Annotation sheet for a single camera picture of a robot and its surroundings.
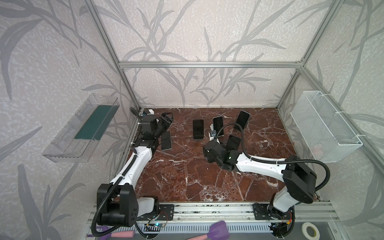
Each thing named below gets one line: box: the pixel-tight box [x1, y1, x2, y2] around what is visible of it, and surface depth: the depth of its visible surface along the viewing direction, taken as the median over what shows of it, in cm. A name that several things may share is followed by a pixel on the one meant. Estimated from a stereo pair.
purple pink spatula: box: [186, 220, 230, 240], surface depth 69 cm
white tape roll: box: [301, 222, 320, 240], surface depth 69 cm
